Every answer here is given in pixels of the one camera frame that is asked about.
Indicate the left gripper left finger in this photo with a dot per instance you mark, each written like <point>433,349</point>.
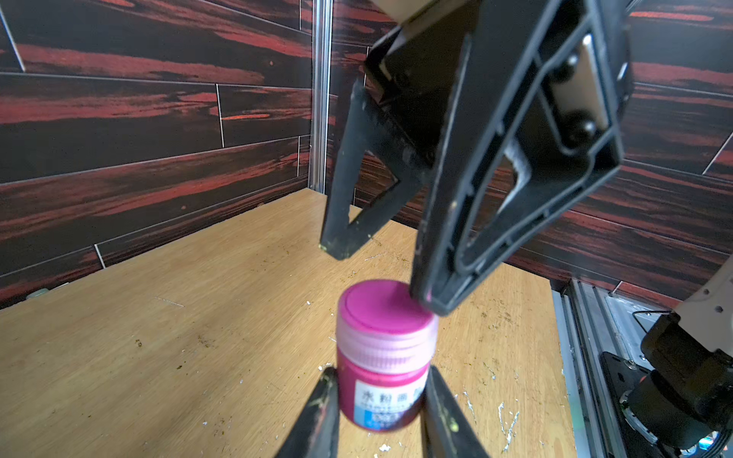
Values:
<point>316,431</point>

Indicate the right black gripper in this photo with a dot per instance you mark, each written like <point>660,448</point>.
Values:
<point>534,93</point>

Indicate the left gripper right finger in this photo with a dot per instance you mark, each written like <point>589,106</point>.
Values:
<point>445,430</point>

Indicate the magenta paint jar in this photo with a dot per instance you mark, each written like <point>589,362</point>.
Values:
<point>382,401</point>

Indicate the magenta jar lid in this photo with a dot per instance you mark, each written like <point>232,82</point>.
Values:
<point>380,328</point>

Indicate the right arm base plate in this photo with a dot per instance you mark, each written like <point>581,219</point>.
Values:
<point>639,422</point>

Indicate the right aluminium corner post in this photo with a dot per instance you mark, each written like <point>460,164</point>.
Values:
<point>321,65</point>

